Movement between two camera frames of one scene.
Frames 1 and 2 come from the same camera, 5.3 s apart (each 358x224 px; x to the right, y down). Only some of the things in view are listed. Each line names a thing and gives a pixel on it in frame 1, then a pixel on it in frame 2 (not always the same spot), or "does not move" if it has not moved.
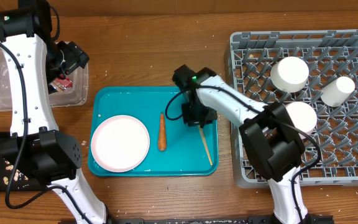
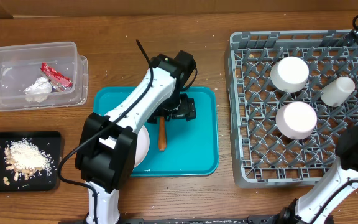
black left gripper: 75,57 → 188,109
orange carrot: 161,144 does not move
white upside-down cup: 338,91 does not move
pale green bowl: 289,74 does not move
